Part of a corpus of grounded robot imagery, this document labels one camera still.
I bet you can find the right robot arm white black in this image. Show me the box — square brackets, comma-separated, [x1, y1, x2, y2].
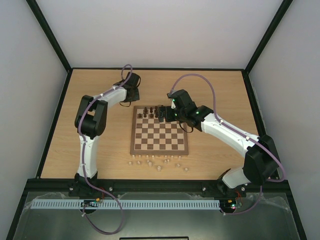
[157, 89, 281, 196]

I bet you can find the black frame rail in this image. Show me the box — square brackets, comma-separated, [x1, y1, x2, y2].
[24, 178, 291, 198]

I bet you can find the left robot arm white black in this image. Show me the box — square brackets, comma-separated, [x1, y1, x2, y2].
[69, 71, 141, 198]

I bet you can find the wooden chess board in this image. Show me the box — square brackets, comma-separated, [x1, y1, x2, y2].
[130, 105, 189, 156]

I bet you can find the controller board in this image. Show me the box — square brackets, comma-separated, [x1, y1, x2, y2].
[220, 197, 243, 210]
[80, 198, 104, 208]

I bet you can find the left controller board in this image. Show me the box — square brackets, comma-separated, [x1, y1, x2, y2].
[80, 198, 104, 208]

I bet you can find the white slotted cable duct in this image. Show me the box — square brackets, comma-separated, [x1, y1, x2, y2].
[30, 199, 221, 210]

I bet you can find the right controller board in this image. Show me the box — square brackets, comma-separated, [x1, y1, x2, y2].
[220, 197, 243, 210]

